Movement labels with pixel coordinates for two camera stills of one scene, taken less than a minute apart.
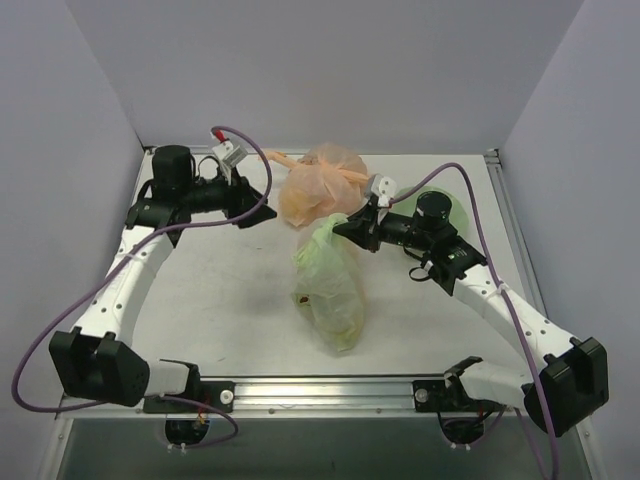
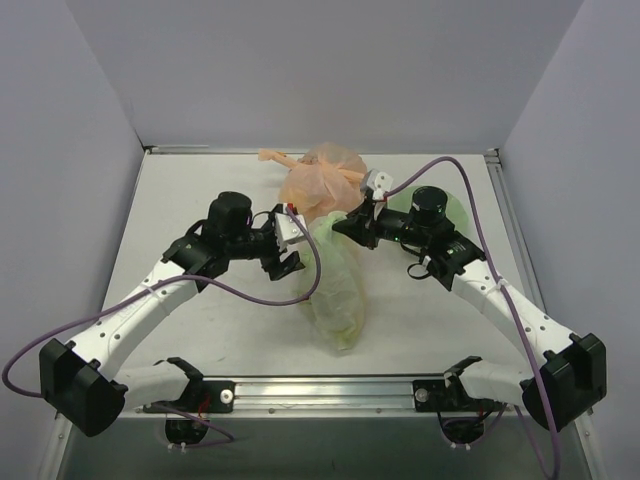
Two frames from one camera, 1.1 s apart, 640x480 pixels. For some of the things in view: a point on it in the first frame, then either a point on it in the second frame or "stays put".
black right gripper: [373, 230] stays put
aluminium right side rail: [523, 264] stays put
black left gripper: [238, 198] to [275, 248]
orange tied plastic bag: [328, 180] stays put
